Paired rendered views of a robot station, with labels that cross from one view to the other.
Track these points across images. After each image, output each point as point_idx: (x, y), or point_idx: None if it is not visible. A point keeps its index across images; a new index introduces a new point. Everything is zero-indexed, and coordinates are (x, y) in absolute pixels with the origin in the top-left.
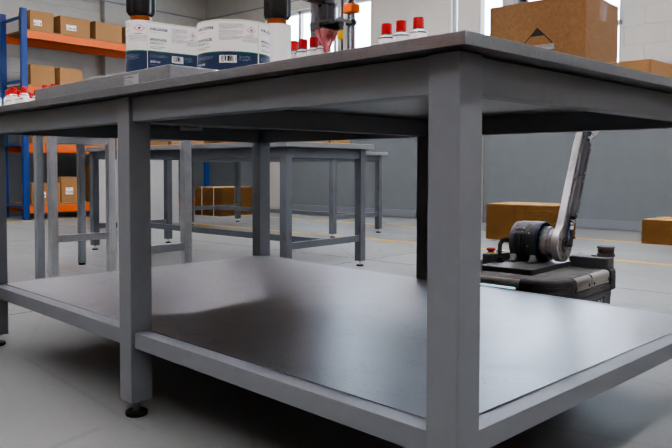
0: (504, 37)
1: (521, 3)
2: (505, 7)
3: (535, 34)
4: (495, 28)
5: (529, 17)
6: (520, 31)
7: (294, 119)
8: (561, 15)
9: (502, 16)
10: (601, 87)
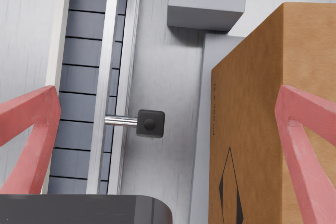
0: (241, 94)
1: (280, 174)
2: (277, 88)
3: (238, 206)
4: (251, 54)
5: (256, 199)
6: (243, 154)
7: None
8: None
9: (264, 77)
10: None
